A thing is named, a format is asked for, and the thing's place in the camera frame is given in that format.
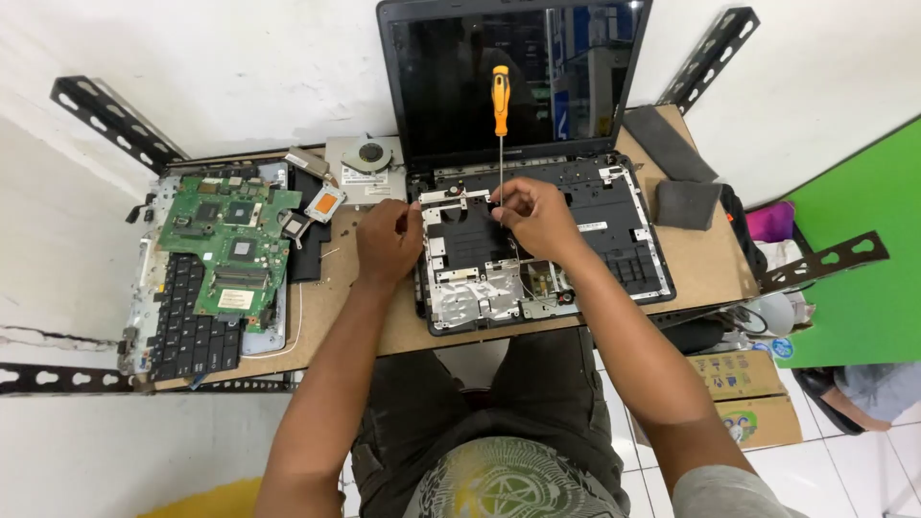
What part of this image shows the black slotted angle bracket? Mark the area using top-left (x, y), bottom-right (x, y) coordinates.
top-left (0, 363), bottom-right (296, 396)
top-left (49, 75), bottom-right (190, 176)
top-left (655, 6), bottom-right (761, 115)
top-left (758, 231), bottom-right (890, 295)

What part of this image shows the person's grey printed shirt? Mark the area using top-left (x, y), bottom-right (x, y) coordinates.
top-left (401, 436), bottom-right (810, 518)

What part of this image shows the person's right hand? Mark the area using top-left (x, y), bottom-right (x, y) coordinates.
top-left (491, 177), bottom-right (595, 262)

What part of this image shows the small printed cardboard box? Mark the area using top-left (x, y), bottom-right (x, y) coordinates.
top-left (686, 350), bottom-right (787, 402)

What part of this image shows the black bag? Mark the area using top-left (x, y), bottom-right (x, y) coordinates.
top-left (719, 183), bottom-right (768, 283)

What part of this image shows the white light bulb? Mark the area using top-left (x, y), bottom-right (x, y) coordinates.
top-left (740, 291), bottom-right (797, 338)

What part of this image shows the orange handle screwdriver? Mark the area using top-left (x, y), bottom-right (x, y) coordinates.
top-left (491, 65), bottom-right (511, 211)

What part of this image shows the small grey foam pad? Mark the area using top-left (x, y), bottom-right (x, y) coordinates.
top-left (654, 179), bottom-right (723, 232)

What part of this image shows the large grey foam pad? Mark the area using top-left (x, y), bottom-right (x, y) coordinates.
top-left (622, 105), bottom-right (720, 184)

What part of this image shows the green laptop motherboard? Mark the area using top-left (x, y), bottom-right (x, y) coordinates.
top-left (156, 176), bottom-right (304, 334)

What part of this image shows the copper heat sink pipe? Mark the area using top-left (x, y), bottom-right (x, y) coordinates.
top-left (278, 147), bottom-right (348, 250)

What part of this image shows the silver cooling fan module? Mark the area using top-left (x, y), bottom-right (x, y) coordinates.
top-left (324, 134), bottom-right (408, 207)

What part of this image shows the person's left hand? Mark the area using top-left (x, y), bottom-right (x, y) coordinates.
top-left (355, 199), bottom-right (426, 283)

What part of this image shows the pink cloth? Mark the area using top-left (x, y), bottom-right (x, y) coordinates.
top-left (745, 200), bottom-right (797, 244)

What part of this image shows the black plastic sheet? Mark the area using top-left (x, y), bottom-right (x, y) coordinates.
top-left (286, 168), bottom-right (333, 283)

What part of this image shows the thin white cable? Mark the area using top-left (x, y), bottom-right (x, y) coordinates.
top-left (243, 282), bottom-right (304, 361)

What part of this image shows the large printed cardboard box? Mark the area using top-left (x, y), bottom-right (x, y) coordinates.
top-left (632, 395), bottom-right (804, 451)

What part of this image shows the laptop keyboard palmrest cover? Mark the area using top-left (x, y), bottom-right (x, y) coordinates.
top-left (117, 161), bottom-right (290, 383)

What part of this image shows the black disassembled laptop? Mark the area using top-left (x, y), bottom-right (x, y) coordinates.
top-left (376, 0), bottom-right (677, 338)

